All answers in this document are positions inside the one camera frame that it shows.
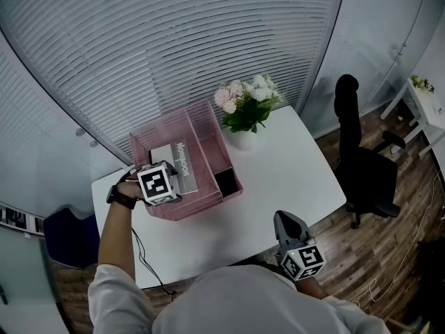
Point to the person's left forearm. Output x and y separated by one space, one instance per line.
116 235

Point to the black office chair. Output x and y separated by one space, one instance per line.
365 165

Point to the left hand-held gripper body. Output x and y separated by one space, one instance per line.
157 184

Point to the white side table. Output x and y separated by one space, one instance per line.
426 111

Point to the small potted plant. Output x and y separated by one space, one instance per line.
422 83

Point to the grey white booklet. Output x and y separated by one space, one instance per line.
182 165

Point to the person's right forearm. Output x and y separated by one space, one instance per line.
311 287

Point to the blue chair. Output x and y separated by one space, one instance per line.
71 238

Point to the white vase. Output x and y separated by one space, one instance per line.
241 139

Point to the person's white shirt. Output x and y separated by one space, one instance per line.
243 304

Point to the pink mesh drawer organizer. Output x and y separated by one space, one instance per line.
208 144

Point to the black and white wall poster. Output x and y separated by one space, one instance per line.
19 221

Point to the white and pink flower bouquet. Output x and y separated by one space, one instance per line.
247 103

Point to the person's left hand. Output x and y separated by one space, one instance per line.
131 190

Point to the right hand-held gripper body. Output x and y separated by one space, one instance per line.
302 256

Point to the black wristwatch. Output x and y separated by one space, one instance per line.
120 198

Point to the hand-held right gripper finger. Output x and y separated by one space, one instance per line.
279 224
293 223

